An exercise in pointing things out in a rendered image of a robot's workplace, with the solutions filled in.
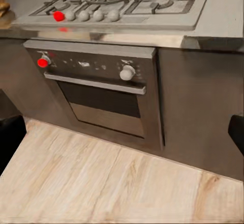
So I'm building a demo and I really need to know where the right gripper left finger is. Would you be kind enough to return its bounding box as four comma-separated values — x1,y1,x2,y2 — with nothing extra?
0,115,26,175

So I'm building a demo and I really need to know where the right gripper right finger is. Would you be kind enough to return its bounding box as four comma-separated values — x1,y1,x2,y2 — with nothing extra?
228,115,244,156

